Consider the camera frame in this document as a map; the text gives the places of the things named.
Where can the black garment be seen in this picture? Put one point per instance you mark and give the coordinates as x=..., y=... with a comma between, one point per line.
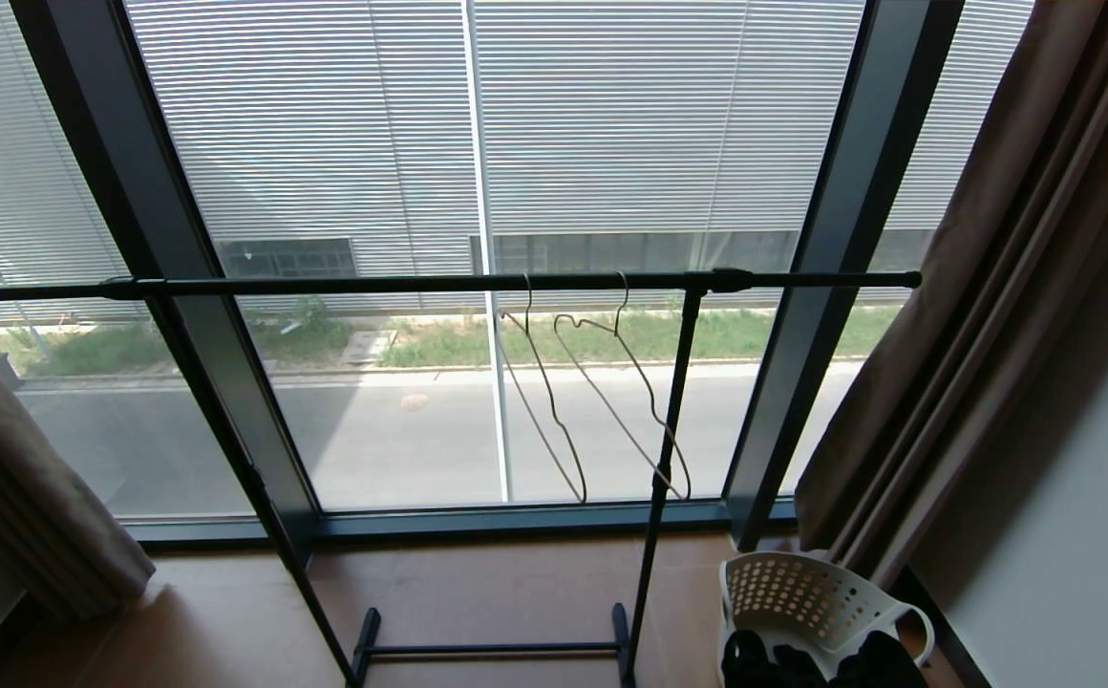
x=884, y=664
x=764, y=669

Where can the white laundry basket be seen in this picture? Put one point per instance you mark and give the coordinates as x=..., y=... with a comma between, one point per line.
x=802, y=592

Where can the black clothes rack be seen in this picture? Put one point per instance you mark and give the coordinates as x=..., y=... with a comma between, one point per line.
x=420, y=284

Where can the brown curtain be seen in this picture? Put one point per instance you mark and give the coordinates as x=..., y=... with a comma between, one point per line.
x=29, y=497
x=993, y=287

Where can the pink clothes hanger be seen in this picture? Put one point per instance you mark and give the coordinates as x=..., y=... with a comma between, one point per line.
x=585, y=487
x=687, y=483

